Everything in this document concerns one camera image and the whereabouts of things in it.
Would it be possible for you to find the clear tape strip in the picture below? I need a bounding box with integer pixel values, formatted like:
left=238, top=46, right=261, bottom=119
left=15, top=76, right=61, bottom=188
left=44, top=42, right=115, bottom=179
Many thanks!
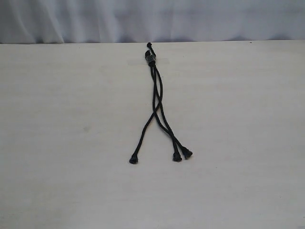
left=127, top=57, right=169, bottom=66

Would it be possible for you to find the white backdrop curtain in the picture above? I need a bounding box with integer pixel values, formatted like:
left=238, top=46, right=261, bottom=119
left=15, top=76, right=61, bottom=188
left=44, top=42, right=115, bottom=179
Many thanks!
left=0, top=0, right=305, bottom=43

